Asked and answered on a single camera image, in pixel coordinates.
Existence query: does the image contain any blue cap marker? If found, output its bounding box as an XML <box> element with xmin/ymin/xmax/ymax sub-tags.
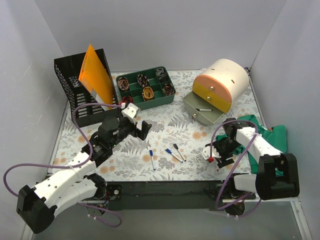
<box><xmin>149</xmin><ymin>149</ymin><xmax>156</xmax><ymax>171</ymax></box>
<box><xmin>165</xmin><ymin>148</ymin><xmax>184</xmax><ymax>163</ymax></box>

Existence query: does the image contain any black cap marker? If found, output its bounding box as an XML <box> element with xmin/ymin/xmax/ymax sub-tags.
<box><xmin>195</xmin><ymin>108</ymin><xmax>213</xmax><ymax>112</ymax></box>
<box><xmin>173</xmin><ymin>143</ymin><xmax>187</xmax><ymax>162</ymax></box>

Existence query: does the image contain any orange plastic folder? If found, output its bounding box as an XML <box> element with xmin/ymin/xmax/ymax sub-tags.
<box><xmin>78</xmin><ymin>44</ymin><xmax>114</xmax><ymax>105</ymax></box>

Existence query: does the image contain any cream cylindrical drawer box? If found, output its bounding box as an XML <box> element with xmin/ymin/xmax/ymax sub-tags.
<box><xmin>182</xmin><ymin>58</ymin><xmax>250</xmax><ymax>125</ymax></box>

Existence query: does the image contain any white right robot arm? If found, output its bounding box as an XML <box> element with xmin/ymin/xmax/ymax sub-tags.
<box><xmin>208</xmin><ymin>118</ymin><xmax>300</xmax><ymax>201</ymax></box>

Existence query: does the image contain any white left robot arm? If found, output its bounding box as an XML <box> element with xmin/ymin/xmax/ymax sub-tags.
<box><xmin>16</xmin><ymin>117</ymin><xmax>152</xmax><ymax>234</ymax></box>

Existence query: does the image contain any floral table mat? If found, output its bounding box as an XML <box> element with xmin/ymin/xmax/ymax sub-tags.
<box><xmin>49</xmin><ymin>71</ymin><xmax>271</xmax><ymax>182</ymax></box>

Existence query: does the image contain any green compartment tray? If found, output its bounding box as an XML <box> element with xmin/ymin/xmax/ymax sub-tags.
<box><xmin>115</xmin><ymin>66</ymin><xmax>176</xmax><ymax>110</ymax></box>

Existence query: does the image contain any black mesh file holder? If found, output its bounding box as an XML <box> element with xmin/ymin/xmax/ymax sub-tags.
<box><xmin>54</xmin><ymin>52</ymin><xmax>120</xmax><ymax>128</ymax></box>

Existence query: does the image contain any green cloth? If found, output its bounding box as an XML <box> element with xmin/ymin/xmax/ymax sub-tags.
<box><xmin>215</xmin><ymin>114</ymin><xmax>287</xmax><ymax>174</ymax></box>

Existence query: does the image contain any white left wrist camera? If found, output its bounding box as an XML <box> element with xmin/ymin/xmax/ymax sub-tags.
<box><xmin>120</xmin><ymin>102</ymin><xmax>140</xmax><ymax>125</ymax></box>

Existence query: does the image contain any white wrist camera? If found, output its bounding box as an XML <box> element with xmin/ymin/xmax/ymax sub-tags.
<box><xmin>120</xmin><ymin>102</ymin><xmax>140</xmax><ymax>125</ymax></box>
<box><xmin>200</xmin><ymin>145</ymin><xmax>221</xmax><ymax>164</ymax></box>

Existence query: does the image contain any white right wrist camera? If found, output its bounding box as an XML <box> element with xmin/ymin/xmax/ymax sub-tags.
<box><xmin>200</xmin><ymin>145</ymin><xmax>221</xmax><ymax>164</ymax></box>

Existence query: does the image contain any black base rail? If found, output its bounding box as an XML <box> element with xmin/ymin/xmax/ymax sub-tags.
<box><xmin>99</xmin><ymin>180</ymin><xmax>257</xmax><ymax>211</ymax></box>

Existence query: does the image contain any aluminium frame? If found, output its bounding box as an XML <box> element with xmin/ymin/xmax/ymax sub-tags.
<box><xmin>22</xmin><ymin>199</ymin><xmax>313</xmax><ymax>240</ymax></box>

